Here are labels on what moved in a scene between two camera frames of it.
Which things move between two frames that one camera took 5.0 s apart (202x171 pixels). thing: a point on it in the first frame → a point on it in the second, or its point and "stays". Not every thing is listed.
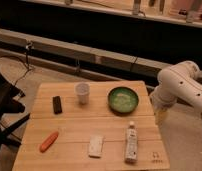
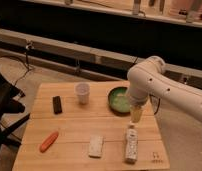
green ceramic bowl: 123,100 stays
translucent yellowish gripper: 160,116 → 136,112
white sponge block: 95,146 stays
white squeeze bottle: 131,143 stays
